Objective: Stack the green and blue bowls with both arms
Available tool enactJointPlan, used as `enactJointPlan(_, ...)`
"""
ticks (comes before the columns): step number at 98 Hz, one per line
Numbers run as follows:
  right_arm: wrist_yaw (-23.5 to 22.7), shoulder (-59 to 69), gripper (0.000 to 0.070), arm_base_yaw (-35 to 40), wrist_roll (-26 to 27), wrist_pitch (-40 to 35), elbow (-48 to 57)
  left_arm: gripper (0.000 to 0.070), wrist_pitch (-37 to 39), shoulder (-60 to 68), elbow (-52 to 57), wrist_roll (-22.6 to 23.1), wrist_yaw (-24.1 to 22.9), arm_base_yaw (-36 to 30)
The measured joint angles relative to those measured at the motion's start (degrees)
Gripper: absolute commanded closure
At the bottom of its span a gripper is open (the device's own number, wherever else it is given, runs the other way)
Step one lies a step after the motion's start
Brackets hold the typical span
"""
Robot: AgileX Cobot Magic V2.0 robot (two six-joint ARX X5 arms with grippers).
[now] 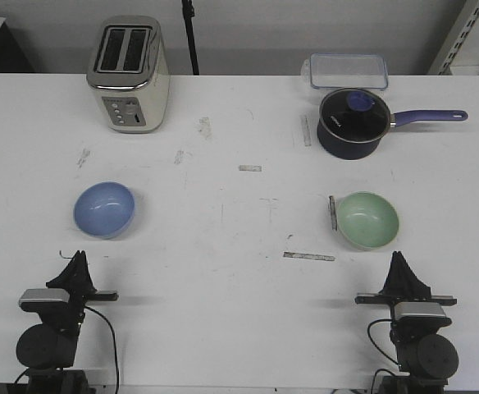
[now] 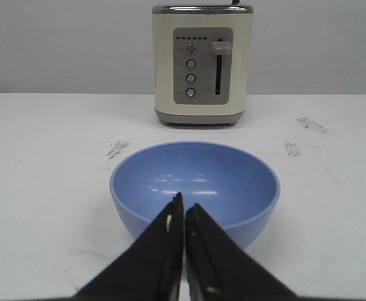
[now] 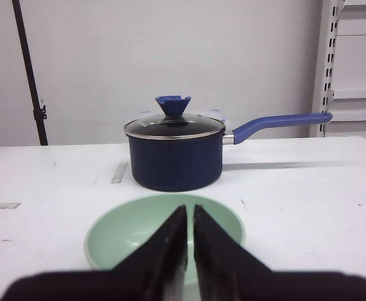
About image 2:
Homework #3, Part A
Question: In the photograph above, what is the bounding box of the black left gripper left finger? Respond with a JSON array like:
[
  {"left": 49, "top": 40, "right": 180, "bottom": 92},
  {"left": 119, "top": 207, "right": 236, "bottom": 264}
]
[{"left": 73, "top": 193, "right": 184, "bottom": 300}]

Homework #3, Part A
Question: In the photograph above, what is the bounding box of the cream two-slot toaster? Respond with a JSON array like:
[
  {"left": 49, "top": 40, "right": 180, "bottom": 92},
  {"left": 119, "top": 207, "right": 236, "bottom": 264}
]
[{"left": 152, "top": 1, "right": 254, "bottom": 125}]

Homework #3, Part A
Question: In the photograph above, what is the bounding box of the blue bowl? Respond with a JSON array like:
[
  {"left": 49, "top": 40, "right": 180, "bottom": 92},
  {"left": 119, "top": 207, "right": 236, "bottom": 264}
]
[{"left": 110, "top": 141, "right": 281, "bottom": 248}]

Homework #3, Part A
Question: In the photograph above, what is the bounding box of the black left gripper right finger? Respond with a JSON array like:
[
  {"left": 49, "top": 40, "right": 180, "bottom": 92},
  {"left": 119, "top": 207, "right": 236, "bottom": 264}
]
[{"left": 185, "top": 204, "right": 299, "bottom": 300}]

